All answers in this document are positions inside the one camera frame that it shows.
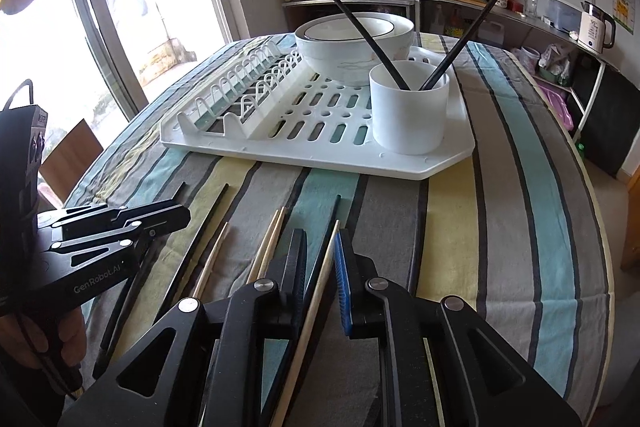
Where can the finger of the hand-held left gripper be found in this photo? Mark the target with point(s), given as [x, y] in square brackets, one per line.
[100, 249]
[160, 218]

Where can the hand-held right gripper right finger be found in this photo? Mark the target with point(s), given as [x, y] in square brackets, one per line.
[342, 277]

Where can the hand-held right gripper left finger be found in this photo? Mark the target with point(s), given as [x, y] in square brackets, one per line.
[292, 267]

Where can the wooden chopstick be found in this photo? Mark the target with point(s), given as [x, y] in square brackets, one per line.
[210, 262]
[263, 244]
[272, 244]
[310, 307]

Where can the white cup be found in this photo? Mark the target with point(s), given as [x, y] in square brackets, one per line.
[405, 122]

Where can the person's left hand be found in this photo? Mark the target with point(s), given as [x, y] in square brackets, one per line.
[27, 342]

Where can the wooden chair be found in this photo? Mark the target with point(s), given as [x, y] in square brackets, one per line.
[70, 162]

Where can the white plastic dish rack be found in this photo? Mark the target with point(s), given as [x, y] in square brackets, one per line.
[440, 162]

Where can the striped tablecloth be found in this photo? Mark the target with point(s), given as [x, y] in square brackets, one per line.
[500, 207]

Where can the large white bowl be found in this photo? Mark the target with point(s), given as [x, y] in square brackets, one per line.
[340, 62]

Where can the black-rimmed white bowl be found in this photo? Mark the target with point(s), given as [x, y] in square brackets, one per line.
[350, 29]

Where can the steel cabinet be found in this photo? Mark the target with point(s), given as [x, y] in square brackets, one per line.
[300, 14]

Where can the black chopsticks in cup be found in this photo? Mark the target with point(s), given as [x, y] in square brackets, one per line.
[530, 24]

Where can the clear water container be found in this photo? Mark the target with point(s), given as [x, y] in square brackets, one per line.
[560, 14]

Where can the white electric kettle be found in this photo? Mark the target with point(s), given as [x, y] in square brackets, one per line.
[592, 29]

